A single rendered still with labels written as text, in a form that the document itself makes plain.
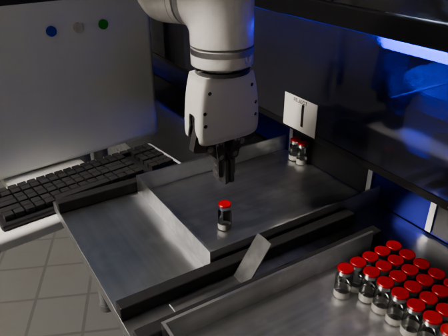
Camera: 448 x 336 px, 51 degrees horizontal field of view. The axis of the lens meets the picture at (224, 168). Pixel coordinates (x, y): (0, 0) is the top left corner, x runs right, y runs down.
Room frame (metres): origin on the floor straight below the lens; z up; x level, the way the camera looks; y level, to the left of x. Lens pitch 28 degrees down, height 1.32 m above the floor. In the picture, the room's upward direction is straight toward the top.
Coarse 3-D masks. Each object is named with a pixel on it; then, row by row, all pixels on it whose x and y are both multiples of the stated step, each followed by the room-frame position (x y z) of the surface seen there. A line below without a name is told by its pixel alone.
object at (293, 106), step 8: (288, 96) 0.79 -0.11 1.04; (296, 96) 0.77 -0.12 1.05; (288, 104) 0.79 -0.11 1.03; (296, 104) 0.77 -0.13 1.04; (304, 104) 0.76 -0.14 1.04; (312, 104) 0.74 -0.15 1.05; (288, 112) 0.79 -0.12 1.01; (296, 112) 0.77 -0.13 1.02; (304, 112) 0.75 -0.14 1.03; (312, 112) 0.74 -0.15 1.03; (288, 120) 0.79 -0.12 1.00; (296, 120) 0.77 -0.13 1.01; (304, 120) 0.75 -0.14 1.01; (312, 120) 0.74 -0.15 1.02; (296, 128) 0.77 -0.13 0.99; (304, 128) 0.75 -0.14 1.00; (312, 128) 0.73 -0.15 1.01; (312, 136) 0.73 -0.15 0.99
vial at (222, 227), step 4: (220, 208) 0.61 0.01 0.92; (228, 208) 0.61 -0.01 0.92; (220, 212) 0.62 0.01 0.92; (224, 212) 0.61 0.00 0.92; (228, 212) 0.61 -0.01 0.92; (220, 216) 0.61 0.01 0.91; (224, 216) 0.61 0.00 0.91; (228, 216) 0.61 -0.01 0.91; (220, 220) 0.61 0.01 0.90; (224, 220) 0.61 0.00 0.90; (228, 220) 0.61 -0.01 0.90; (220, 224) 0.61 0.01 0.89; (224, 224) 0.61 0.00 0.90; (228, 224) 0.61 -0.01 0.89; (220, 228) 0.61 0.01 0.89; (224, 228) 0.61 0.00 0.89; (228, 228) 0.61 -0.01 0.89
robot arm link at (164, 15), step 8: (144, 0) 0.62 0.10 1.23; (152, 0) 0.62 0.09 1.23; (160, 0) 0.62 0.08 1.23; (168, 0) 0.61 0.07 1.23; (144, 8) 0.63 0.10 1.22; (152, 8) 0.63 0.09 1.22; (160, 8) 0.62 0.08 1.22; (168, 8) 0.61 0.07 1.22; (152, 16) 0.64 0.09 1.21; (160, 16) 0.63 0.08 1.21; (168, 16) 0.62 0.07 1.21
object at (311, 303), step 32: (320, 256) 0.51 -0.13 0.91; (352, 256) 0.54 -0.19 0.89; (256, 288) 0.45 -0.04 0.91; (288, 288) 0.48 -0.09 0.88; (320, 288) 0.48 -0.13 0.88; (192, 320) 0.41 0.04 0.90; (224, 320) 0.42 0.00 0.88; (256, 320) 0.42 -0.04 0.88; (288, 320) 0.42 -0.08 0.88; (320, 320) 0.42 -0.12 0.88; (352, 320) 0.42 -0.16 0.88; (384, 320) 0.42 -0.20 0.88
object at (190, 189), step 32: (192, 160) 0.80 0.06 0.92; (256, 160) 0.86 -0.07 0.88; (288, 160) 0.86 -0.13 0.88; (160, 192) 0.73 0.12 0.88; (192, 192) 0.73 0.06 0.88; (224, 192) 0.73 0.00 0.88; (256, 192) 0.73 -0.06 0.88; (288, 192) 0.73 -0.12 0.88; (320, 192) 0.73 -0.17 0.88; (352, 192) 0.73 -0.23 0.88; (192, 224) 0.63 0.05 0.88; (256, 224) 0.63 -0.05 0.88; (288, 224) 0.59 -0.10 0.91; (224, 256) 0.53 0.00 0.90
